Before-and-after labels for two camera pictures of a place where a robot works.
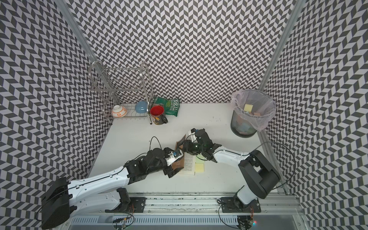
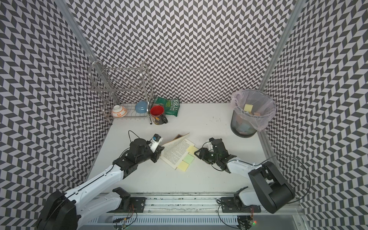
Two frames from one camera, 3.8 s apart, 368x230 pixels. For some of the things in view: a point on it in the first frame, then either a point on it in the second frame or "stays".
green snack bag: [171, 107] stays
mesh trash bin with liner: [253, 110] stays
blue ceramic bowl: [141, 107] stays
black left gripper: [170, 168] -> [156, 153]
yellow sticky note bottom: [199, 167] -> [183, 166]
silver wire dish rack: [122, 92] stays
